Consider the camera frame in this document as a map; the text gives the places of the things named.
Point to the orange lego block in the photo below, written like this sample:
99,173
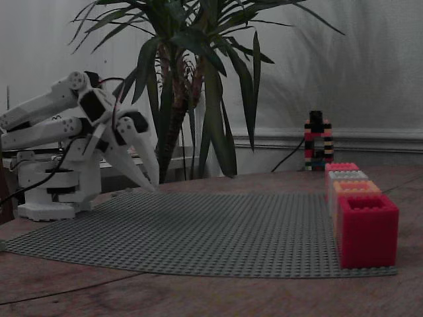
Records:
357,187

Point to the large palm house plant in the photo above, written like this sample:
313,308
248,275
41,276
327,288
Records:
175,132

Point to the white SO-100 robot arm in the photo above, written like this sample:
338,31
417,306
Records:
49,105

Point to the grey Lego baseplate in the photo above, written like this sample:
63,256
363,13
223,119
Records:
198,231

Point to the large pink lego block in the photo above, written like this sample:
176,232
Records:
342,167

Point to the dark red lego block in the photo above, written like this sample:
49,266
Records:
368,237

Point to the grey lego block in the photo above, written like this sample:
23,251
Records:
347,175

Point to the Lego brick camera tower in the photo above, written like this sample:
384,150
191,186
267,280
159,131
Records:
318,142

